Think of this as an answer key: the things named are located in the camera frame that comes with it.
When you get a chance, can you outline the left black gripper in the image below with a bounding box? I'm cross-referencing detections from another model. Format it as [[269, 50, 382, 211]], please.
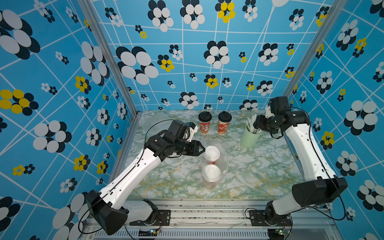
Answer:
[[175, 139, 207, 155]]

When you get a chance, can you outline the red cup white lid front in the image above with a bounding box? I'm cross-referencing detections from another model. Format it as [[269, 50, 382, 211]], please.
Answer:
[[204, 146, 221, 165]]

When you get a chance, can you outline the red cup white lid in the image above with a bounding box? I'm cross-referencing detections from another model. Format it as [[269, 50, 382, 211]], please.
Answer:
[[202, 164, 221, 189], [204, 146, 221, 165]]

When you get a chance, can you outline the clear plastic carrier bag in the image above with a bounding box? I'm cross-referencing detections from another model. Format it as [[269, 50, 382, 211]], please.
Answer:
[[201, 144, 229, 190]]

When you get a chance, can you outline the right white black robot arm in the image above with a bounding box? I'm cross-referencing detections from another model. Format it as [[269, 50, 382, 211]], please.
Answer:
[[253, 110, 348, 225]]

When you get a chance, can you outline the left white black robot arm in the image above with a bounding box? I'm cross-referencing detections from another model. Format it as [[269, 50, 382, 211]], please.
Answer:
[[85, 120, 205, 235]]

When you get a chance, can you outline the white wrapped straws bundle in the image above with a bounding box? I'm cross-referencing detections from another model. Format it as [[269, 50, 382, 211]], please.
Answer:
[[246, 114, 262, 134]]

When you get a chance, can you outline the red cup black lid left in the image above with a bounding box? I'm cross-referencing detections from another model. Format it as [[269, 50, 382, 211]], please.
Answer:
[[198, 111, 212, 135]]

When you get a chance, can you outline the red cup black lid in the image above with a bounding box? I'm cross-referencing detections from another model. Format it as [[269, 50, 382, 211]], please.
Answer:
[[218, 111, 232, 135], [198, 111, 212, 135]]

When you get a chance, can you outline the red cup black lid right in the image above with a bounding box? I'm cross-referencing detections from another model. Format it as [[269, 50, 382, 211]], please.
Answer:
[[218, 111, 232, 135]]

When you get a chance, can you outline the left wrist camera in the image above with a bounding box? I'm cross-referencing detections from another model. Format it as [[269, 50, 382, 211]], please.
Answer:
[[186, 122, 199, 142]]

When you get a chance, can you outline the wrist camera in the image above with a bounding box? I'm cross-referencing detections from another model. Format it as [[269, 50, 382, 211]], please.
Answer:
[[266, 96, 291, 118], [186, 122, 199, 142]]

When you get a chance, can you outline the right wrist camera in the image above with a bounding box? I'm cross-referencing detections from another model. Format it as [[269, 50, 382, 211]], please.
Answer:
[[266, 96, 291, 118]]

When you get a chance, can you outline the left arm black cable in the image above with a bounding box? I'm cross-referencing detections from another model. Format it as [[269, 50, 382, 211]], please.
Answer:
[[77, 119, 175, 235]]

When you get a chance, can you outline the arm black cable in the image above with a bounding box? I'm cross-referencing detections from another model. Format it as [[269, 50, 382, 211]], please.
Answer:
[[77, 119, 175, 235], [269, 106, 347, 222]]

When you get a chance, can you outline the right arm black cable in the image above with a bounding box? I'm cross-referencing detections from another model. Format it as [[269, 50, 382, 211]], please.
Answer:
[[269, 106, 347, 222]]

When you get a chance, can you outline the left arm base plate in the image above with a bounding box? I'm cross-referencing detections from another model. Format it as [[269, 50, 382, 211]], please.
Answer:
[[129, 210, 171, 226]]

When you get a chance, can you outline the aluminium rail frame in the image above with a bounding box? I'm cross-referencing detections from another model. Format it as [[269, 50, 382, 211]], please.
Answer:
[[83, 199, 342, 240]]

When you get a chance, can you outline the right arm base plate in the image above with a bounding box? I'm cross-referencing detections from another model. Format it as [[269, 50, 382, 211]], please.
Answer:
[[246, 209, 293, 227]]

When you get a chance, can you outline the right aluminium corner post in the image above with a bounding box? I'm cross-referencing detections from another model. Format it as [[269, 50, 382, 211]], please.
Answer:
[[282, 0, 347, 98]]

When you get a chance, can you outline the aluminium corner post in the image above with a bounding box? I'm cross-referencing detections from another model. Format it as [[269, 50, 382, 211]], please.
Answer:
[[76, 0, 139, 117], [282, 0, 347, 98]]

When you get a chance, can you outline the left aluminium corner post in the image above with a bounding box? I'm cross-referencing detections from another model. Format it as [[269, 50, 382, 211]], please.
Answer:
[[76, 0, 139, 117]]

